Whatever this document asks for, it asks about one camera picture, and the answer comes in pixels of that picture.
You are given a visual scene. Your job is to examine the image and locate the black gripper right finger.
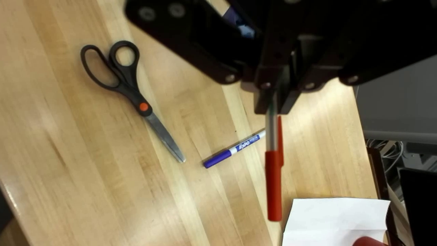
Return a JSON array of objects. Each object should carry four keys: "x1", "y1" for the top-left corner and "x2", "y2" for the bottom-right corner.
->
[{"x1": 255, "y1": 0, "x2": 437, "y2": 114}]

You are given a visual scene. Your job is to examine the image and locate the white paper sheet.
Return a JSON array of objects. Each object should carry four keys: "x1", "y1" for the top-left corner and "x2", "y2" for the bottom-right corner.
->
[{"x1": 281, "y1": 199, "x2": 390, "y2": 246}]

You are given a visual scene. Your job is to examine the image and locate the purple white marker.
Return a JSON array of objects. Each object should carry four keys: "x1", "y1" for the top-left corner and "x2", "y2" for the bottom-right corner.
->
[{"x1": 202, "y1": 130, "x2": 265, "y2": 169}]

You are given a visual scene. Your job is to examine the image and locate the grey metal cabinet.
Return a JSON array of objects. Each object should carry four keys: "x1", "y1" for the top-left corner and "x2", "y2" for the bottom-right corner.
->
[{"x1": 355, "y1": 56, "x2": 437, "y2": 145}]

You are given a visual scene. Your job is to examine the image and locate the red pen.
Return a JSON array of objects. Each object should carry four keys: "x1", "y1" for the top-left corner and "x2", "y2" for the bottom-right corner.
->
[{"x1": 265, "y1": 96, "x2": 282, "y2": 222}]

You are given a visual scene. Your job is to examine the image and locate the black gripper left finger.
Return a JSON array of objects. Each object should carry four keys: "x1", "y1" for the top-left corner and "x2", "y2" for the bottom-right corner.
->
[{"x1": 124, "y1": 0, "x2": 270, "y2": 115}]

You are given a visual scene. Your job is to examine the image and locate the black handled scissors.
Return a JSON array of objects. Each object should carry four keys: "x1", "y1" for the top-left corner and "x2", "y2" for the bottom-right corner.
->
[{"x1": 80, "y1": 41, "x2": 185, "y2": 163}]

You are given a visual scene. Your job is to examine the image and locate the small dark red mug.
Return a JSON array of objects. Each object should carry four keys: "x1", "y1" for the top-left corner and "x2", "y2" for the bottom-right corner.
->
[{"x1": 352, "y1": 237, "x2": 388, "y2": 246}]

